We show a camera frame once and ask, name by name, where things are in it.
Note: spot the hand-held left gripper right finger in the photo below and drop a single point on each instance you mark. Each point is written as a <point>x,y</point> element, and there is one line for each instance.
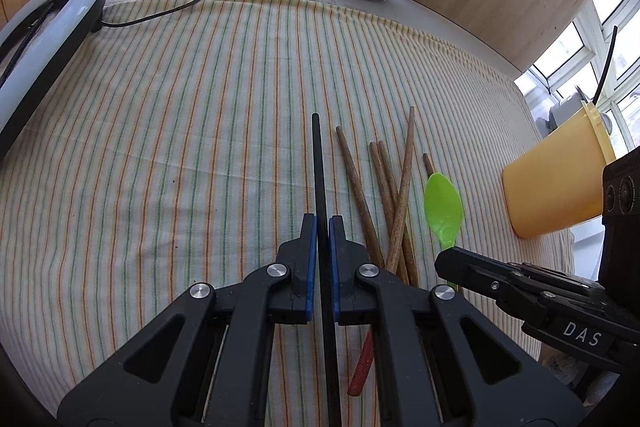
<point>334,267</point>

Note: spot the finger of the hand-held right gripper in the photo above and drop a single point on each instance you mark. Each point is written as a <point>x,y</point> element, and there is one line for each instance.
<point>465,269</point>

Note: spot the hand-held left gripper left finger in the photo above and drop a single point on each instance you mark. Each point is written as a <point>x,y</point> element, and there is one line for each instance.
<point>311,257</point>

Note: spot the green plastic spoon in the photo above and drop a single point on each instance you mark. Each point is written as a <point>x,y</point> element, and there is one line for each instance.
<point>442,207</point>

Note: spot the black chopstick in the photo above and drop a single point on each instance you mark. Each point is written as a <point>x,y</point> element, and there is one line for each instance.
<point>320,177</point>

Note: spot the brown wooden chopstick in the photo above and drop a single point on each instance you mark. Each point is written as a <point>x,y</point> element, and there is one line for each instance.
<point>386,159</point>
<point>428,163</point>
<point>407,147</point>
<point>382,187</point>
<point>355,177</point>

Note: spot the yellow plastic cup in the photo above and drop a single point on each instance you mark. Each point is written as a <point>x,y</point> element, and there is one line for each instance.
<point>555,187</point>

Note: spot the striped table cloth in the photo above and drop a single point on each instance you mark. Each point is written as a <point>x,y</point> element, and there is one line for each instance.
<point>200,132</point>

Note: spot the white window frame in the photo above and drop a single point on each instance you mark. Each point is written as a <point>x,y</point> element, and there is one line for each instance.
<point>575,52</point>

